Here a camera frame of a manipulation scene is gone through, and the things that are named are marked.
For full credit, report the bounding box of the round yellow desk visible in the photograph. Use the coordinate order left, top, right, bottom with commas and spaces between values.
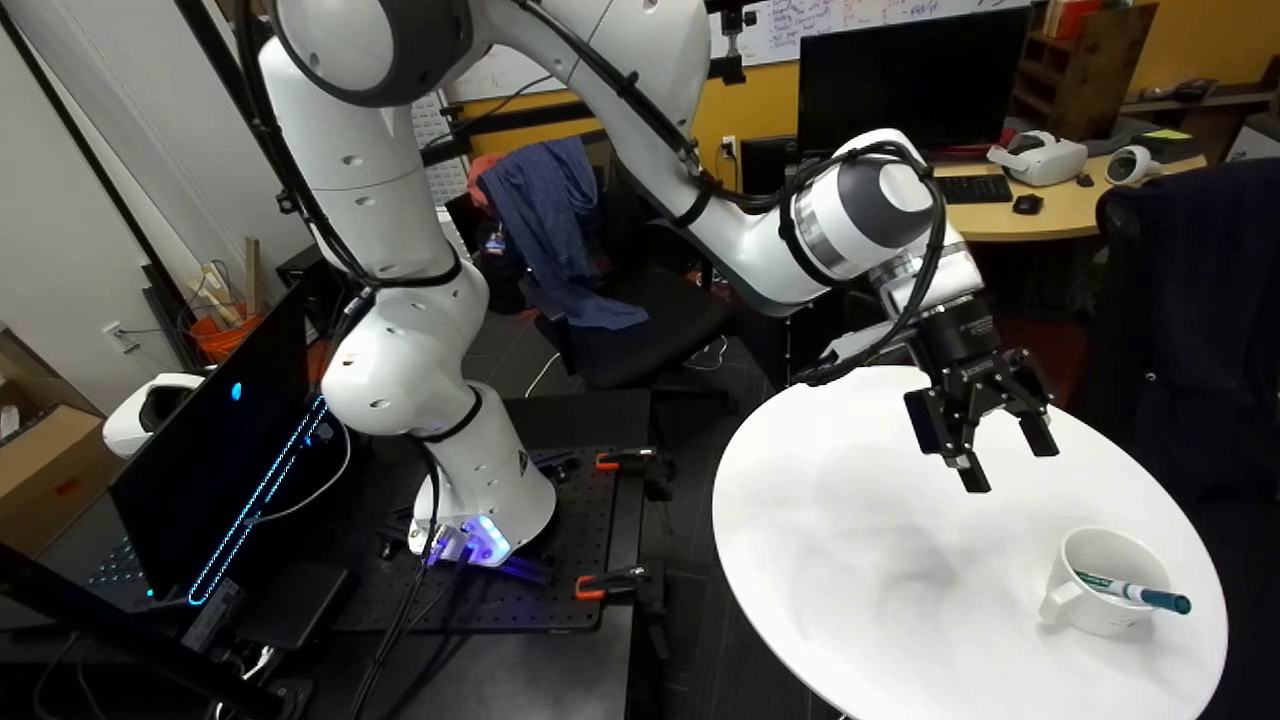
934, 149, 1212, 326

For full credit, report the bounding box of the black camera on pole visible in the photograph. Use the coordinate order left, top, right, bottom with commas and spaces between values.
703, 0, 766, 88

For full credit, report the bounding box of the white marker with teal cap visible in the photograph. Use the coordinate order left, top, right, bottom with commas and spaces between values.
1075, 569, 1196, 619

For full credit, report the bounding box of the orange black clamp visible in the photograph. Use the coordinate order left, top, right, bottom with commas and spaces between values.
591, 443, 678, 503
573, 563, 674, 611

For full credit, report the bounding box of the blue jacket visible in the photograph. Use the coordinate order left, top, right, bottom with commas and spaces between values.
476, 137, 652, 338

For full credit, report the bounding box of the white VR controller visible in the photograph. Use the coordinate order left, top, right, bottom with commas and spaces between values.
1101, 140, 1168, 193

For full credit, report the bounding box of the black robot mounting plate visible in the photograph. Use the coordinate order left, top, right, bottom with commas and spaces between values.
331, 437, 646, 637

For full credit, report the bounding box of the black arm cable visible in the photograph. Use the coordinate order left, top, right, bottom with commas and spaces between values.
512, 0, 952, 391

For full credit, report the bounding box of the black keyboard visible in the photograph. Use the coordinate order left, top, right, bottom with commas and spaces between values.
934, 173, 1016, 209

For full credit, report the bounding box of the black laptop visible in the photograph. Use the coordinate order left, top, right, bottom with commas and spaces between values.
104, 285, 355, 615

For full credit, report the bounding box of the cardboard box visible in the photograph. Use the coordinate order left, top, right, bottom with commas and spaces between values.
0, 326, 126, 555

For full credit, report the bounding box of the white printed mug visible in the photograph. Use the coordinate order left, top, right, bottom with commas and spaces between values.
1038, 526, 1180, 641

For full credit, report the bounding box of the whiteboard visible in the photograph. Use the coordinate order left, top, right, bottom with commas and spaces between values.
736, 0, 1038, 70

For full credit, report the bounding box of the black office chair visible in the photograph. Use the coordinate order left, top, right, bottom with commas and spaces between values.
533, 133, 736, 391

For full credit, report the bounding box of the black frame bar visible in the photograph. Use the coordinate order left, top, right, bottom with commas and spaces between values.
423, 71, 617, 173

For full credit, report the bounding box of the dark fabric chair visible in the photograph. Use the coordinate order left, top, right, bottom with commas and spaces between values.
1075, 155, 1280, 511

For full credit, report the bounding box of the white VR headset with strap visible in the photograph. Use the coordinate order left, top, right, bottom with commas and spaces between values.
986, 130, 1097, 189

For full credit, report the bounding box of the black computer monitor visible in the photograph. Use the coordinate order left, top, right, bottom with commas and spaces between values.
797, 5, 1038, 154

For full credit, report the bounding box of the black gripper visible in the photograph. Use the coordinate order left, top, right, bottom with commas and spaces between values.
906, 296, 1064, 495

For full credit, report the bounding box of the wooden shelf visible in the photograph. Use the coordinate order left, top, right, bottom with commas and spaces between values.
1013, 0, 1162, 143

